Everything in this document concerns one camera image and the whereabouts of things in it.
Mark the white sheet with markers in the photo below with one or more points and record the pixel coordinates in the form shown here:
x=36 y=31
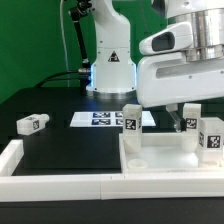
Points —
x=100 y=119

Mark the white square table top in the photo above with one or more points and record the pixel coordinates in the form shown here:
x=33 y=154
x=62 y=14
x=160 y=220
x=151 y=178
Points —
x=162 y=153

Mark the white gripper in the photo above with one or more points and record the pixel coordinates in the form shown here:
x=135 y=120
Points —
x=167 y=75

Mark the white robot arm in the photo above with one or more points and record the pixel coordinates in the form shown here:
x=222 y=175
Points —
x=114 y=73

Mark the white U-shaped fence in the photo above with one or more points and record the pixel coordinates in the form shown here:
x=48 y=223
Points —
x=101 y=187

